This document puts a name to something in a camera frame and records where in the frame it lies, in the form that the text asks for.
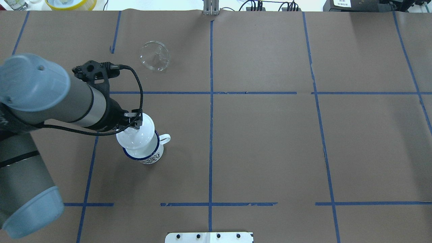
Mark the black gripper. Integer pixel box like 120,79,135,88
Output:
98,98,142,132

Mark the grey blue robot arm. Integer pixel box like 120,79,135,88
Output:
0,53,143,239

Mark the white enamel cup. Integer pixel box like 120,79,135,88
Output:
123,131,171,164

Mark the yellow rimmed bowl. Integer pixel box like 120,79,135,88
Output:
45,0,97,11

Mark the black label box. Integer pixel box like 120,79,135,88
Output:
323,0,393,12

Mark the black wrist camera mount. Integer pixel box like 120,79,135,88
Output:
72,60,120,99

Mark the black braided cable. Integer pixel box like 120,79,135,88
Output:
32,64,144,136

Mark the grey metal frame post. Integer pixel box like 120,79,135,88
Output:
202,0,220,16

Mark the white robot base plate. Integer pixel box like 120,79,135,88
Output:
164,231,254,243

